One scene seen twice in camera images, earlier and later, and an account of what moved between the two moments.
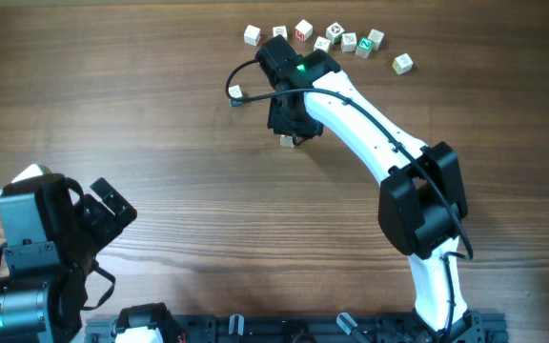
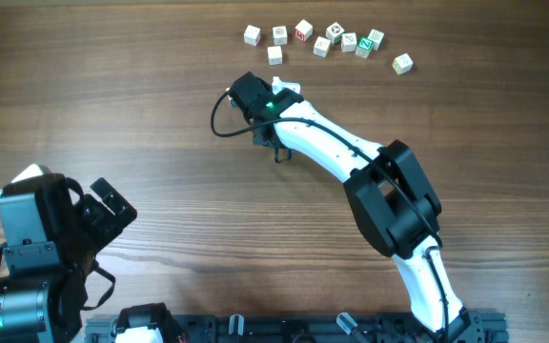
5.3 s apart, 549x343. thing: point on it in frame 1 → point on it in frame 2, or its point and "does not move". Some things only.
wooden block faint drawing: x=322 y=43 does not move
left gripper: x=109 y=226 does not move
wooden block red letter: x=303 y=30 does not move
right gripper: x=275 y=123 → x=257 y=141
